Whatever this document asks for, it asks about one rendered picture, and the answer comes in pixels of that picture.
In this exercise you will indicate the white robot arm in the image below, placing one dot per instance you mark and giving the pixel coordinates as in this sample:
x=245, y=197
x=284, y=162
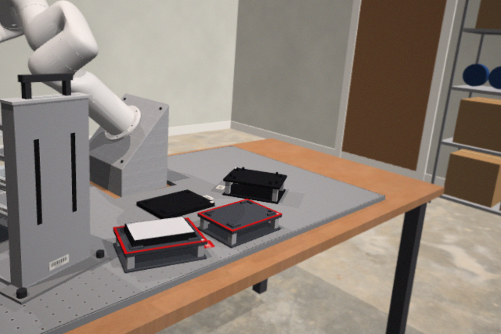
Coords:
x=66, y=45

